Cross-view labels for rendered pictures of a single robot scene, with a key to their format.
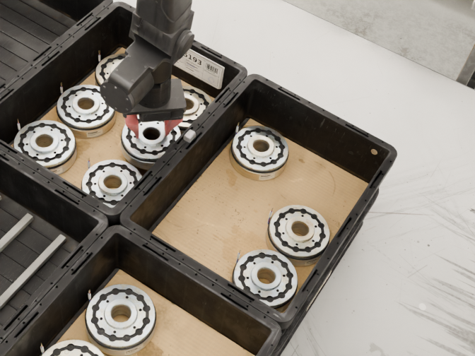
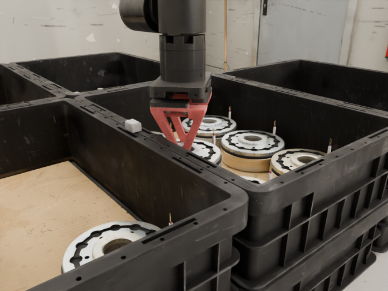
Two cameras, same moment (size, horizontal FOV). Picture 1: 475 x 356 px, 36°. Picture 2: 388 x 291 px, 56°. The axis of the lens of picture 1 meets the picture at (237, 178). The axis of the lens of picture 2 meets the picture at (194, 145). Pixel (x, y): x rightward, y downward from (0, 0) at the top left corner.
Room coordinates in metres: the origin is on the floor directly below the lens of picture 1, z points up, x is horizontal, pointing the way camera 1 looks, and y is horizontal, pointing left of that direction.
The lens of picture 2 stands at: (1.02, -0.23, 1.08)
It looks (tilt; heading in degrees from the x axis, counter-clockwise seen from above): 23 degrees down; 119
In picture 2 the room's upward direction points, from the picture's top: straight up
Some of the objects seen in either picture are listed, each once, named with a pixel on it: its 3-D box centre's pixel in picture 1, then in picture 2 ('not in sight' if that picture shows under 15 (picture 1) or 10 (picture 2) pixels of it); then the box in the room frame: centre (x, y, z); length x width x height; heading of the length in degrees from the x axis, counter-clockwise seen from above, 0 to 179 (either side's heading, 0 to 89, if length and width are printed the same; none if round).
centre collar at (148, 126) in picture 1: (151, 134); (183, 150); (0.79, 0.16, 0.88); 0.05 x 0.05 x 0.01
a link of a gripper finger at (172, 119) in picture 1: (158, 116); (182, 120); (0.80, 0.15, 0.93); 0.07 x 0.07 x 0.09; 22
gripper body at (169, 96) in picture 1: (152, 87); (182, 63); (0.79, 0.16, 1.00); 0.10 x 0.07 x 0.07; 112
